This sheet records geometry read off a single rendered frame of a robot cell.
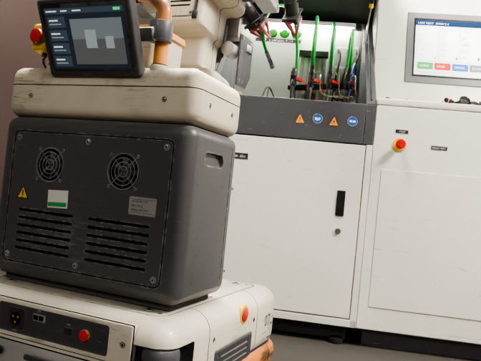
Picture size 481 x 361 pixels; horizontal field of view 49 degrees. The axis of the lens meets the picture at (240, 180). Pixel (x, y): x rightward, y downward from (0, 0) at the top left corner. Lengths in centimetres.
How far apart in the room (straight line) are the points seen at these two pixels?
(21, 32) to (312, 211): 198
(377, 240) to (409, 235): 12
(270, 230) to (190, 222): 100
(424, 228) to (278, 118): 71
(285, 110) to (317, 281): 69
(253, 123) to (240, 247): 50
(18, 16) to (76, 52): 201
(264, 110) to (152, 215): 109
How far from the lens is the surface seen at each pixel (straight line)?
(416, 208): 214
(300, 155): 211
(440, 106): 219
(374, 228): 212
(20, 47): 327
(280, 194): 210
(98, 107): 126
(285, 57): 274
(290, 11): 221
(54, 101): 134
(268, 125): 213
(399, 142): 210
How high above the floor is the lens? 55
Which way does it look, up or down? 1 degrees up
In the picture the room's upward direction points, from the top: 6 degrees clockwise
